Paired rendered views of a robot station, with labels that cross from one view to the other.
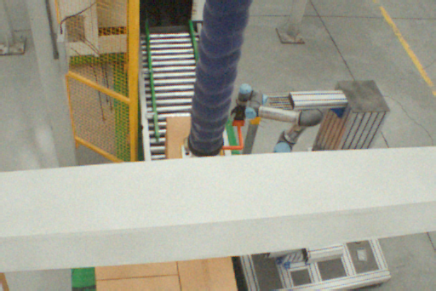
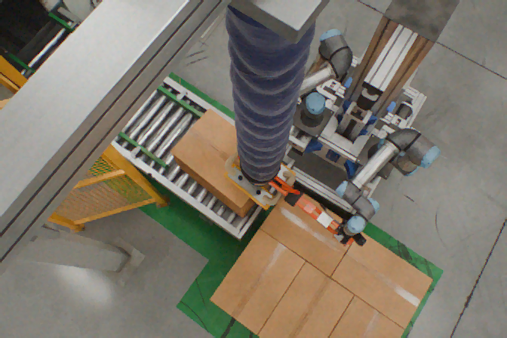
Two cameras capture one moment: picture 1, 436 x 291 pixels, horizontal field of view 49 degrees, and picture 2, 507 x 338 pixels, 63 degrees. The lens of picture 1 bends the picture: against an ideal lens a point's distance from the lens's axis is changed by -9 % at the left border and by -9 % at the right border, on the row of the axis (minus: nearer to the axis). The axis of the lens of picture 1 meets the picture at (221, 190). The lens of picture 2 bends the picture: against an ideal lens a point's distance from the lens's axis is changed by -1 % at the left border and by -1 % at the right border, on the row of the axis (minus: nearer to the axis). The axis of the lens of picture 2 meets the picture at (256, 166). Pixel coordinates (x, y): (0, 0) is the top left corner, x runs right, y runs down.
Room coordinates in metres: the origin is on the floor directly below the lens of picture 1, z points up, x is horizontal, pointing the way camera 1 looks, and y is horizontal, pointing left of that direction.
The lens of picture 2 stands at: (1.61, 0.57, 3.54)
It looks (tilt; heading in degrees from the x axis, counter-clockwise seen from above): 74 degrees down; 323
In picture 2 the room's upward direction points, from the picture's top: 1 degrees clockwise
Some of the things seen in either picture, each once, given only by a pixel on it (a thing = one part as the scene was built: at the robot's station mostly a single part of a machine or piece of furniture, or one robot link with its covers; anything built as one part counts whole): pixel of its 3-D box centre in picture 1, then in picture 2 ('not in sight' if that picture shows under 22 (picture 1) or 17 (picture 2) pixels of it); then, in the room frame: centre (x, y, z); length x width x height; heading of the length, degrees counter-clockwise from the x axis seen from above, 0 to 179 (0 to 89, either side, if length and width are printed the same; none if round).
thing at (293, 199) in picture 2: not in sight; (293, 195); (1.88, 0.10, 1.21); 0.10 x 0.08 x 0.06; 105
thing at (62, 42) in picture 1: (64, 49); (29, 219); (2.46, 1.25, 1.62); 0.20 x 0.05 x 0.30; 19
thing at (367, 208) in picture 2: not in sight; (365, 207); (1.59, -0.09, 1.51); 0.11 x 0.11 x 0.08; 11
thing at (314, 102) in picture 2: (281, 153); (314, 104); (2.26, -0.35, 1.20); 0.13 x 0.12 x 0.14; 168
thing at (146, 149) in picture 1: (142, 109); (117, 148); (3.05, 0.83, 0.50); 2.31 x 0.05 x 0.19; 19
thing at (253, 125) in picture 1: (246, 155); not in sight; (2.76, -0.14, 0.50); 0.07 x 0.07 x 1.00; 19
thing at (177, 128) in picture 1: (192, 162); (226, 164); (2.38, 0.25, 0.75); 0.60 x 0.40 x 0.40; 15
